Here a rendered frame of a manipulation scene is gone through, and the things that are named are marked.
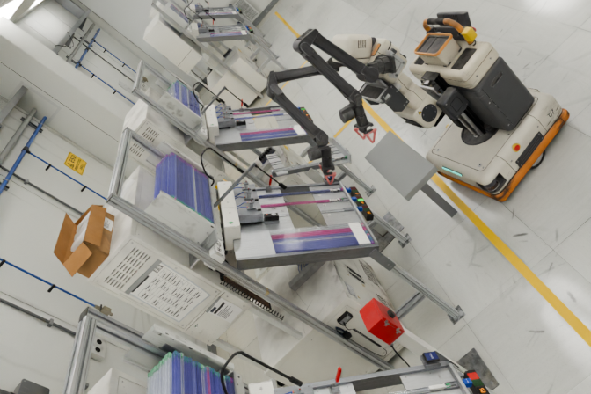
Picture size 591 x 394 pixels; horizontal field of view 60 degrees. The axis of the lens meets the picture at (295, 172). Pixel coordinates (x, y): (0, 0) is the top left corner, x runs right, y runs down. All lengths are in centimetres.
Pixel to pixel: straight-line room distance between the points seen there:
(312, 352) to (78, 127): 375
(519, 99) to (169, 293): 216
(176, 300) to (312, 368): 92
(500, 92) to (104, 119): 402
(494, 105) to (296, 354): 175
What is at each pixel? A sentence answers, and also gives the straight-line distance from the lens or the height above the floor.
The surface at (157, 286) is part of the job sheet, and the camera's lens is 255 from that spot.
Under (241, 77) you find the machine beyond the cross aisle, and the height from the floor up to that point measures 42.
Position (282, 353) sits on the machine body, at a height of 62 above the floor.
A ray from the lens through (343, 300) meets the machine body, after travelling 279.
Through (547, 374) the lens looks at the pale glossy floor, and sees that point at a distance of 278.
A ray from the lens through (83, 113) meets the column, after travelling 577.
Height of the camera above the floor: 237
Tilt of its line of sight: 27 degrees down
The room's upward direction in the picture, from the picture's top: 52 degrees counter-clockwise
